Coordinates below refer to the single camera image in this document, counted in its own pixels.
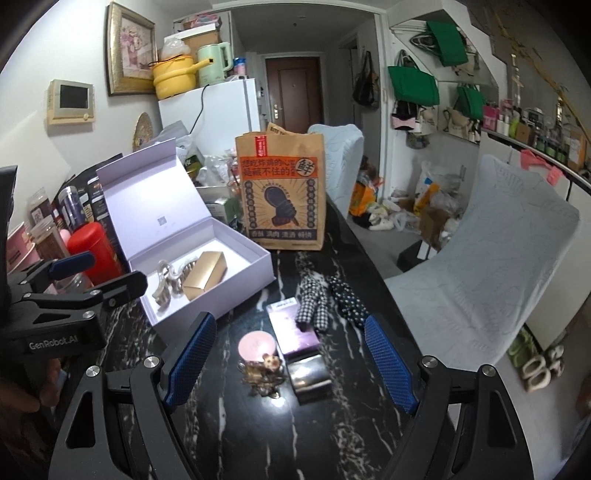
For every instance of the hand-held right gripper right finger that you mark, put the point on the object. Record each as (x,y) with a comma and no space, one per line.
(388,364)

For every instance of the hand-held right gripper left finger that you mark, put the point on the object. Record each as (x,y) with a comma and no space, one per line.
(189,360)

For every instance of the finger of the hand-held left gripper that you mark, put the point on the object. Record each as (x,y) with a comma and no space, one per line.
(124,288)
(69,266)

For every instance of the pink round tin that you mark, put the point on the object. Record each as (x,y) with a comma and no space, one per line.
(256,346)

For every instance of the silver mirrored box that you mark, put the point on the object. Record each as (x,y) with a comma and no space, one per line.
(307,378)

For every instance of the lavender gift box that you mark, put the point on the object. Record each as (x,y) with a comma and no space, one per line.
(152,203)

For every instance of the purple box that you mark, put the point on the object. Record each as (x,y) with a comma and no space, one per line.
(295,332)

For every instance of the person's left hand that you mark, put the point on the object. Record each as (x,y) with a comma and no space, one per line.
(23,392)

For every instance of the red canister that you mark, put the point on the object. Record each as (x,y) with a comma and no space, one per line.
(94,251)

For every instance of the clear plastic jar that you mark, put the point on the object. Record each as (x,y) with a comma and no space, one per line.
(48,237)

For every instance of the pink cup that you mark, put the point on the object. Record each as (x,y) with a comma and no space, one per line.
(21,249)

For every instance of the polka dot scrunchie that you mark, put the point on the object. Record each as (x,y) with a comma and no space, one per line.
(346,300)

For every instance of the gold box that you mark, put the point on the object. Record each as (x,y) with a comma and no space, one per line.
(203,277)

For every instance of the checkered scrunchie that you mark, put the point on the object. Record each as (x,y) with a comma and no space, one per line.
(311,304)

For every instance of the black flat box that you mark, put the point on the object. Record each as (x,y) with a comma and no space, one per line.
(411,258)

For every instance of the green carton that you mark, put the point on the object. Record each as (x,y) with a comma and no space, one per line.
(224,210)

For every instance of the green slipper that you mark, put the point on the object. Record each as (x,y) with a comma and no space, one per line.
(519,346)

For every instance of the beige slipper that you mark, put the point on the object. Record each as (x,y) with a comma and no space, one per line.
(531,367)
(556,357)

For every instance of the large white covered chair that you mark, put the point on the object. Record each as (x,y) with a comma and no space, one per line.
(485,258)

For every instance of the brown cardboard box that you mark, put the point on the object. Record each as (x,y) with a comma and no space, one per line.
(431,226)

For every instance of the beige intercom panel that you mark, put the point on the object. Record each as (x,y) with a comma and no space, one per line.
(71,101)

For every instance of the orange bag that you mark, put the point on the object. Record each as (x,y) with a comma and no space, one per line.
(362,198)

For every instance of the brown printed paper bag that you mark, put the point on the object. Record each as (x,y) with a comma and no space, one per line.
(277,194)

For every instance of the white plastic bag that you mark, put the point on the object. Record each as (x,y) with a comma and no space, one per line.
(434,184)

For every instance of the white fridge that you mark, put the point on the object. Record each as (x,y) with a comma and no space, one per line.
(226,110)

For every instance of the small white covered chair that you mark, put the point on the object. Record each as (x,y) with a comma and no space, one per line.
(337,157)

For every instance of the yellow pot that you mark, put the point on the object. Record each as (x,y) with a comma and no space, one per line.
(175,76)

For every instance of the gold framed picture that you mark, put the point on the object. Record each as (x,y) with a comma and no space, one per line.
(131,46)

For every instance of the green electric kettle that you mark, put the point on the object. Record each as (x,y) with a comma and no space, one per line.
(212,64)

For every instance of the pink cloth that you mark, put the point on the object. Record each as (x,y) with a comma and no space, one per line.
(531,161)

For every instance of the brown door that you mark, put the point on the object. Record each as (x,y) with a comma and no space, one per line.
(295,92)

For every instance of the green tote bag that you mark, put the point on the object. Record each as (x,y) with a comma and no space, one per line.
(413,85)
(448,44)
(471,104)

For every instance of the row of cosmetic bottles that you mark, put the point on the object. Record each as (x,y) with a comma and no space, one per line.
(535,131)

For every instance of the black handbag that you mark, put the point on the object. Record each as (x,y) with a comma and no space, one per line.
(364,87)

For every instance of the round woven wall plate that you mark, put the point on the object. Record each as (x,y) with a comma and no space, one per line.
(142,131)

